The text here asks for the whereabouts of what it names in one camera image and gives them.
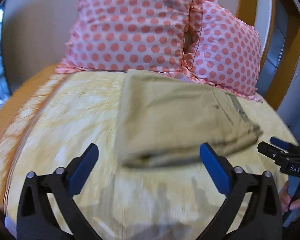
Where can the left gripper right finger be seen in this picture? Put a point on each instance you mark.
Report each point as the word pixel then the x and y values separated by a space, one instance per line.
pixel 251 209

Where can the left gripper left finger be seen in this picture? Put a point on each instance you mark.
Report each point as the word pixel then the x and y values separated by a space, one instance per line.
pixel 47 209

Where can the beige khaki pants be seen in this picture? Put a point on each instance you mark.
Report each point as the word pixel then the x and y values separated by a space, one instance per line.
pixel 163 121

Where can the person's right hand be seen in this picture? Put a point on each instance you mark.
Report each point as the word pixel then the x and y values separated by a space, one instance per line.
pixel 285 200

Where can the yellow orange patterned bedspread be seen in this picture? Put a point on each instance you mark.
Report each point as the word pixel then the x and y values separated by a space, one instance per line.
pixel 43 127

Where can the small pink polka-dot pillow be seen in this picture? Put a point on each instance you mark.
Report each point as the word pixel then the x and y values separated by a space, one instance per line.
pixel 225 53

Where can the large pink polka-dot pillow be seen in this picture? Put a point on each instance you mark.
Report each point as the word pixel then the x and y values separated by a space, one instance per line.
pixel 119 35

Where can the wooden door frame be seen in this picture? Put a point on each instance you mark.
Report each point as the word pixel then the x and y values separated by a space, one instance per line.
pixel 278 22

